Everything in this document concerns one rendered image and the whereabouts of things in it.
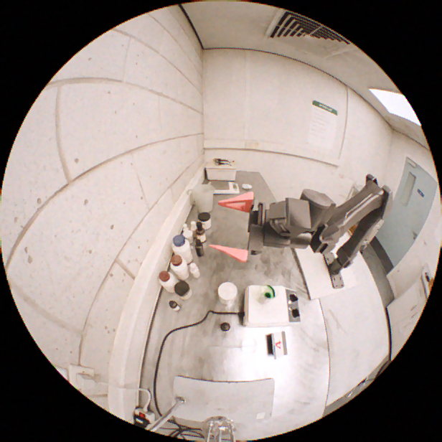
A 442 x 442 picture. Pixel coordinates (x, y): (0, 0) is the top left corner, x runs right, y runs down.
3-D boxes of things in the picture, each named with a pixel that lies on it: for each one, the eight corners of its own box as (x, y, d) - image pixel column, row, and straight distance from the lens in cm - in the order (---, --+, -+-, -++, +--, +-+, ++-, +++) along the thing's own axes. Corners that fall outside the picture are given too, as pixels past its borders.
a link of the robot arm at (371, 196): (318, 247, 30) (398, 183, 46) (300, 219, 34) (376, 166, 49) (320, 266, 41) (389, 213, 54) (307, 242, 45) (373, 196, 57)
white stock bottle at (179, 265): (191, 267, 56) (186, 252, 47) (188, 281, 54) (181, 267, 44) (178, 266, 58) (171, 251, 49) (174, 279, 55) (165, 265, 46)
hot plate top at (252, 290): (283, 286, 47) (284, 285, 46) (287, 322, 44) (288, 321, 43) (248, 285, 44) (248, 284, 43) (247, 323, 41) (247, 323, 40)
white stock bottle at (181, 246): (196, 260, 58) (191, 240, 48) (181, 267, 57) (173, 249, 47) (188, 249, 62) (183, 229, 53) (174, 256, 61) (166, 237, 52)
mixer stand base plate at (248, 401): (274, 377, 53) (275, 377, 52) (270, 417, 62) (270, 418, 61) (174, 374, 52) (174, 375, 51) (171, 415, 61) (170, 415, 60)
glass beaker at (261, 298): (274, 295, 44) (283, 285, 37) (265, 309, 42) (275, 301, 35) (257, 285, 44) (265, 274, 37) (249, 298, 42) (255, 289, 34)
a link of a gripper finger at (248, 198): (212, 217, 24) (262, 224, 24) (219, 186, 27) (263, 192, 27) (216, 228, 31) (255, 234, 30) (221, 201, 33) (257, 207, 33)
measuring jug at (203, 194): (186, 214, 84) (182, 193, 76) (191, 203, 94) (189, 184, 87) (214, 214, 80) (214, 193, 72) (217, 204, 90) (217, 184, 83)
